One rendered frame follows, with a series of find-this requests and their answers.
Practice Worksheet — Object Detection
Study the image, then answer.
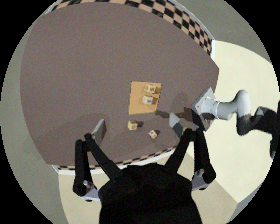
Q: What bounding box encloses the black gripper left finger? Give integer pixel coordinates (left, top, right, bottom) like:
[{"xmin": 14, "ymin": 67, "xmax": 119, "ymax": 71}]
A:
[{"xmin": 73, "ymin": 119, "xmax": 136, "ymax": 202}]

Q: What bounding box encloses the tan square mat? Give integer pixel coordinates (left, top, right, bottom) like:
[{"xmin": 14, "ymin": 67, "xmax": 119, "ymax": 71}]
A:
[{"xmin": 128, "ymin": 81, "xmax": 161, "ymax": 115}]

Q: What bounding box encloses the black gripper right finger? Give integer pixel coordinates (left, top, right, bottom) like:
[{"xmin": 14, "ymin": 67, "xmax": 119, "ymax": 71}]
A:
[{"xmin": 153, "ymin": 113, "xmax": 216, "ymax": 191}]

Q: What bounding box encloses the wooden letter block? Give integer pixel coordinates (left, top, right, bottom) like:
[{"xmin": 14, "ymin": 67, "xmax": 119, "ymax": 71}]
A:
[
  {"xmin": 149, "ymin": 130, "xmax": 157, "ymax": 138},
  {"xmin": 142, "ymin": 95, "xmax": 153, "ymax": 104},
  {"xmin": 145, "ymin": 84, "xmax": 156, "ymax": 93},
  {"xmin": 128, "ymin": 121, "xmax": 137, "ymax": 130}
]

